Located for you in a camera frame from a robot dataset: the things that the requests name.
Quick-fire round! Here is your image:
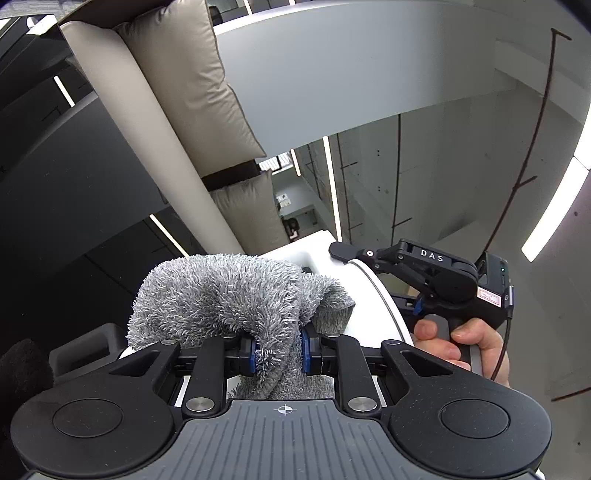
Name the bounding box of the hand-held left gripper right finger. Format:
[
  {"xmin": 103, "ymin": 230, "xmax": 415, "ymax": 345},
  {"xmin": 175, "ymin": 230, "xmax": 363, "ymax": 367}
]
[{"xmin": 300, "ymin": 329, "xmax": 468, "ymax": 418}]

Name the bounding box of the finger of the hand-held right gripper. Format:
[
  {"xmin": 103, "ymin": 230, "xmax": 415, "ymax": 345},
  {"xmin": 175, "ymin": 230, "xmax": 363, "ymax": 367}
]
[
  {"xmin": 392, "ymin": 291, "xmax": 426, "ymax": 321},
  {"xmin": 329, "ymin": 239, "xmax": 433, "ymax": 296}
]

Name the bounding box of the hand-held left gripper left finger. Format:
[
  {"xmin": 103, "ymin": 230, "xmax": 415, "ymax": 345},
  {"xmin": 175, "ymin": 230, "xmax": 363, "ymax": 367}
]
[{"xmin": 110, "ymin": 335, "xmax": 257, "ymax": 418}]

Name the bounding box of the white electric kettle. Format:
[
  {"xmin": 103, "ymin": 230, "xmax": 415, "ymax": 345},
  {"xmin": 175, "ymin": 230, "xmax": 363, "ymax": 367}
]
[{"xmin": 120, "ymin": 230, "xmax": 414, "ymax": 407}]

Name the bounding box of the grey fluffy cloth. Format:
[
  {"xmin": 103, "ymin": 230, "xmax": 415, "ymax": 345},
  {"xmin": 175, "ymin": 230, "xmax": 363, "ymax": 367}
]
[{"xmin": 127, "ymin": 253, "xmax": 356, "ymax": 400}]

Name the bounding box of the person's right hand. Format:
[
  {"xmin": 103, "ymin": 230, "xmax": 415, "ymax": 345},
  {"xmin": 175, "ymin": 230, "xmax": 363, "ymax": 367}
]
[{"xmin": 413, "ymin": 318, "xmax": 511, "ymax": 388}]

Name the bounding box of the long ceiling light strip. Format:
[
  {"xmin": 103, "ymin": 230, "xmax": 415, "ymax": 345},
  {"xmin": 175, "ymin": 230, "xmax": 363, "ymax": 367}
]
[{"xmin": 322, "ymin": 136, "xmax": 343, "ymax": 233}]

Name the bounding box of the wide ceiling light strip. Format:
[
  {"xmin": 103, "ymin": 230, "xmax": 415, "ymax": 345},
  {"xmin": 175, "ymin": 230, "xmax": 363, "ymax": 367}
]
[{"xmin": 521, "ymin": 156, "xmax": 591, "ymax": 265}]

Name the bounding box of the beige sofa cushion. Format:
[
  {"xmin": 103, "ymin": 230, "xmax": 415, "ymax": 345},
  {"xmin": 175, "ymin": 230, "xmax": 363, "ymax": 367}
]
[
  {"xmin": 210, "ymin": 168, "xmax": 290, "ymax": 253},
  {"xmin": 115, "ymin": 0, "xmax": 267, "ymax": 177}
]

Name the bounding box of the beige and brown sofa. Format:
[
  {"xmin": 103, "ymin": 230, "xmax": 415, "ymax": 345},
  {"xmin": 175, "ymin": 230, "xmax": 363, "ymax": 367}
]
[{"xmin": 60, "ymin": 0, "xmax": 290, "ymax": 259}]

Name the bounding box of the black cable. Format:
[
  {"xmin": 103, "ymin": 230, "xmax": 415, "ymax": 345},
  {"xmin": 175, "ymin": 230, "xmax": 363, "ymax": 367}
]
[{"xmin": 489, "ymin": 286, "xmax": 517, "ymax": 384}]

